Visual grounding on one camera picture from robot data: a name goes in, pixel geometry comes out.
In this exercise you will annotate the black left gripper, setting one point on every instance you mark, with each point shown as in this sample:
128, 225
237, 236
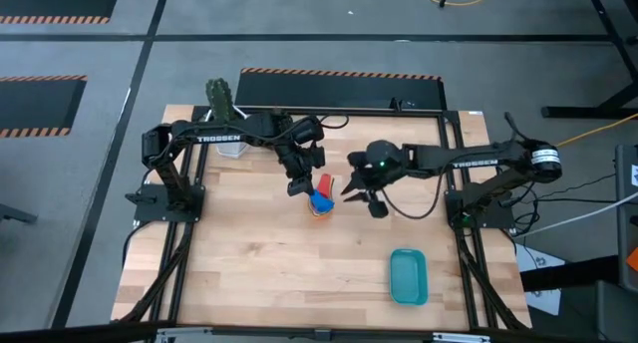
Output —
299, 158

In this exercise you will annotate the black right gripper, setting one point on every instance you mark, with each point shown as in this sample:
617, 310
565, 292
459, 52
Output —
379, 209

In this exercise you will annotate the red measuring cup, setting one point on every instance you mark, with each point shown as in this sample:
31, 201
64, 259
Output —
326, 183

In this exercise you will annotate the blue measuring cup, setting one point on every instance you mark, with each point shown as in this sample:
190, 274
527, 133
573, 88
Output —
321, 202

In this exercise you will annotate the orange measuring cup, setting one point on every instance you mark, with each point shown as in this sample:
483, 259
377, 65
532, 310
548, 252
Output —
319, 217

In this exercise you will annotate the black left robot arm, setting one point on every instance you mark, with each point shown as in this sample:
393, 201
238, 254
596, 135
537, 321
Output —
219, 133

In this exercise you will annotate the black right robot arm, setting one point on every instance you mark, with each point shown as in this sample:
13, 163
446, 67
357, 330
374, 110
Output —
463, 158

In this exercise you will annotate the teal plastic basket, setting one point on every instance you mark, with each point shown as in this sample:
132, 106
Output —
409, 278

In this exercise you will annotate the white hexagonal plant pot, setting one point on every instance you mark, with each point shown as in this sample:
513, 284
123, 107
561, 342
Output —
234, 151

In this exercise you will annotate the white paper sheet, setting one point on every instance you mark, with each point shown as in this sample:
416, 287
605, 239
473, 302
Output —
541, 263

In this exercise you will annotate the black furniture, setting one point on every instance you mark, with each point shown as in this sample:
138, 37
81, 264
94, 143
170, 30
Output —
598, 308

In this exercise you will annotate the grey cabinet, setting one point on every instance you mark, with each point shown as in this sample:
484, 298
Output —
627, 208

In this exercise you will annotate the orange object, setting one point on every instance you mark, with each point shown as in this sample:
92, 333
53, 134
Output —
633, 259

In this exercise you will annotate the black chair leg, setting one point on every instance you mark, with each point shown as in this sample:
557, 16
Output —
17, 214

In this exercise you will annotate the black aluminium table frame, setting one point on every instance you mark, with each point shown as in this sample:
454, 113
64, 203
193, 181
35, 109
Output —
448, 128

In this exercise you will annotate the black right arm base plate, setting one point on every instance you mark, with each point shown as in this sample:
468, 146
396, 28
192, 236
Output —
498, 221

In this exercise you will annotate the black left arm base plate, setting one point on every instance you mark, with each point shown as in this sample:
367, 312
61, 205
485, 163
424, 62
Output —
149, 208

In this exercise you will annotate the silver bracket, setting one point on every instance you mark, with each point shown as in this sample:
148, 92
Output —
184, 334
461, 338

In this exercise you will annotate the black metal stand frame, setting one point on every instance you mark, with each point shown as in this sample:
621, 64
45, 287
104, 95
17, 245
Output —
588, 112

